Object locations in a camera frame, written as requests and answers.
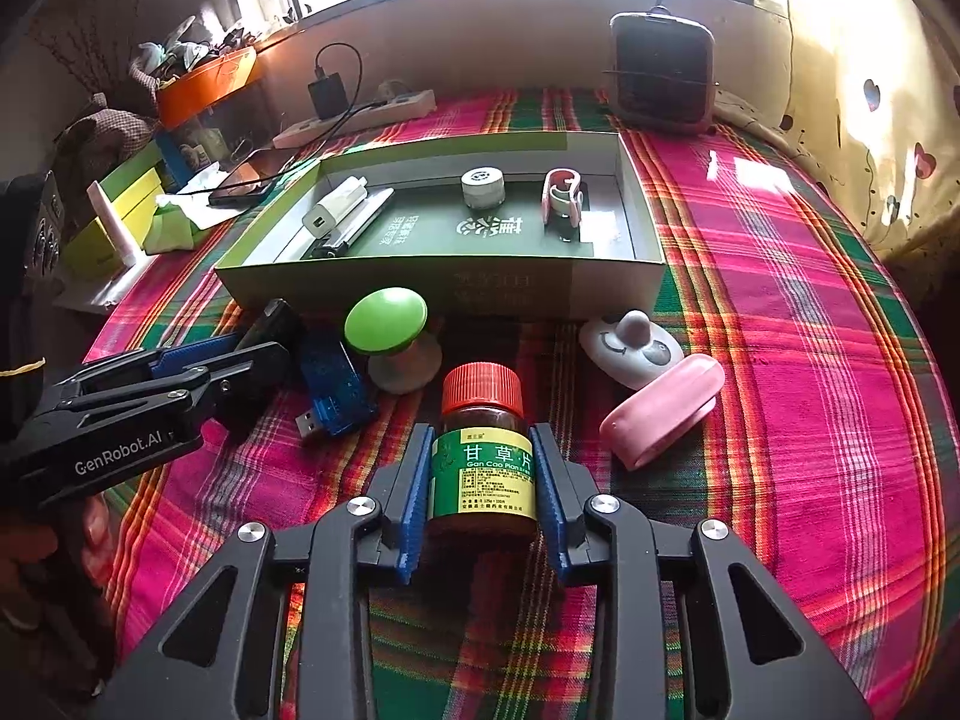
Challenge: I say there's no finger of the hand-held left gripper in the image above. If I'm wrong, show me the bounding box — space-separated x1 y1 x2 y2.
56 336 239 406
45 341 292 436

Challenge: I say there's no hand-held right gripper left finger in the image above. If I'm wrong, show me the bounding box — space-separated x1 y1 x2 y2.
97 424 437 720

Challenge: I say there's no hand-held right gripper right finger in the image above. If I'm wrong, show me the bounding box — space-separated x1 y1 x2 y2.
527 424 875 720

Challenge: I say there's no black rectangular device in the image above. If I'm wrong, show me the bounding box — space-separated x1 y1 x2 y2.
216 298 306 428

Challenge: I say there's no brown medicine bottle green label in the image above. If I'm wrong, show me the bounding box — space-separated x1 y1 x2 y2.
426 361 541 537

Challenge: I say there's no blue usb dongle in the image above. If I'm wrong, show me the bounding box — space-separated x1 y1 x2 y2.
286 334 378 440

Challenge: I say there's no pink oval case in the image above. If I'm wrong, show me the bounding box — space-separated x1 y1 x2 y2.
598 352 727 471

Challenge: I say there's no green-capped white knob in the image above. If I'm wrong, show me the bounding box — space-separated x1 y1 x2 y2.
343 287 443 395

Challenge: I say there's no white panda face toy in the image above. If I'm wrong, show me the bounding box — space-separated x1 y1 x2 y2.
579 310 685 389

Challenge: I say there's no white charger adapter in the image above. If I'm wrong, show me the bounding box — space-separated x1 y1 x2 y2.
302 176 368 235

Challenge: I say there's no green cardboard box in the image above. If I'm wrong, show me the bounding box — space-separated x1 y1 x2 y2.
215 131 668 323

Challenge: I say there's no small white jar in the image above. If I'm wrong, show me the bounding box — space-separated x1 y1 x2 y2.
460 167 505 211

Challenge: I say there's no pink and white clip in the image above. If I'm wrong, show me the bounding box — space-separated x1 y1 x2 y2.
541 169 586 227

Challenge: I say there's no person's left hand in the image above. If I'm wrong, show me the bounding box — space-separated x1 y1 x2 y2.
0 495 115 631

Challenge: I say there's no green tissue pack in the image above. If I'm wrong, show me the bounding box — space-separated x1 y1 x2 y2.
142 195 218 256

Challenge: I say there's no white tube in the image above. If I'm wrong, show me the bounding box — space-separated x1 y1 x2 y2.
88 181 140 269

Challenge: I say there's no white paper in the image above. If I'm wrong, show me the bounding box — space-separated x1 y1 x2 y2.
156 169 248 230

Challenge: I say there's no yellow green box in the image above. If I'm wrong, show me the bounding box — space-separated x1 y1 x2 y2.
60 139 170 271

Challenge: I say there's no black phone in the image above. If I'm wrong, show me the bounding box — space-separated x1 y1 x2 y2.
208 148 301 207

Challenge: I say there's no grey appliance with knobs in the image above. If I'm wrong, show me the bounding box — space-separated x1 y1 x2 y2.
0 172 62 293

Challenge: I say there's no blue carton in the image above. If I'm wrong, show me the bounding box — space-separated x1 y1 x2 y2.
156 131 188 192

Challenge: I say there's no brown checked bag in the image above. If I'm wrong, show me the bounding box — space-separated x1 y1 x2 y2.
56 109 158 188

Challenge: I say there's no orange box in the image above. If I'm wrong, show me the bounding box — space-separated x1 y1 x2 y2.
155 45 263 128

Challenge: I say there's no black charger plug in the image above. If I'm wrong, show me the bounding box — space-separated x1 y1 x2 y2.
307 73 352 121

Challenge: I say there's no pile of trinkets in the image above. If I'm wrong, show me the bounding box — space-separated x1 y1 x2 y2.
127 15 260 91

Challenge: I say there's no white power strip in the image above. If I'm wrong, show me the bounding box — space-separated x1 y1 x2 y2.
271 88 437 149

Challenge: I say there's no dark portable heater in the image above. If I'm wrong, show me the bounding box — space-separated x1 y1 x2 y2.
604 9 719 137

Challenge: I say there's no cream heart print curtain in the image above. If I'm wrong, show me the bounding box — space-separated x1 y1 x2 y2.
712 0 960 263

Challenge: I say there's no black cable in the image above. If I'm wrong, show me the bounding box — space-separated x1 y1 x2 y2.
225 43 376 188

